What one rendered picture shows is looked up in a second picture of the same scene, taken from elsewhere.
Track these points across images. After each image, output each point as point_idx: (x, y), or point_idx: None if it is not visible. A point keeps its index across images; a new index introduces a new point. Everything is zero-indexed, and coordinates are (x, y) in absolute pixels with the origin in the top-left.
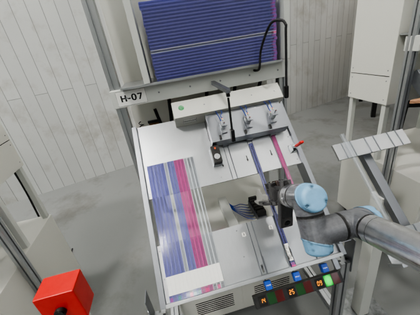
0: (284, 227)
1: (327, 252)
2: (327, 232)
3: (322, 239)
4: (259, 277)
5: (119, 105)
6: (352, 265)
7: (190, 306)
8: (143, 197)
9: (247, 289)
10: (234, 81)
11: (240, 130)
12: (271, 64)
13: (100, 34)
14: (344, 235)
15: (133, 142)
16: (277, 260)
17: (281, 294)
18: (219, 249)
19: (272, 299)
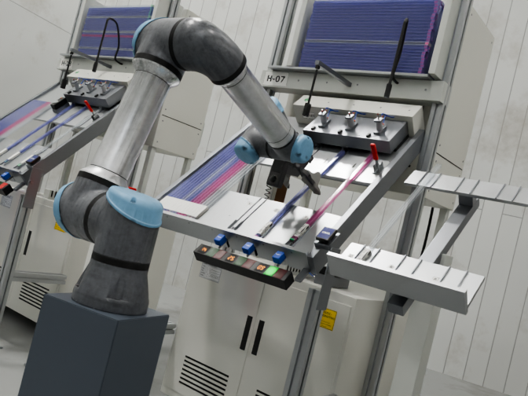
0: (269, 182)
1: (240, 144)
2: (254, 132)
3: (247, 134)
4: (218, 225)
5: (263, 82)
6: (320, 295)
7: (180, 353)
8: (214, 150)
9: (247, 386)
10: (372, 89)
11: (336, 130)
12: (419, 82)
13: (284, 24)
14: (263, 139)
15: None
16: (249, 232)
17: (221, 254)
18: (219, 203)
19: (211, 253)
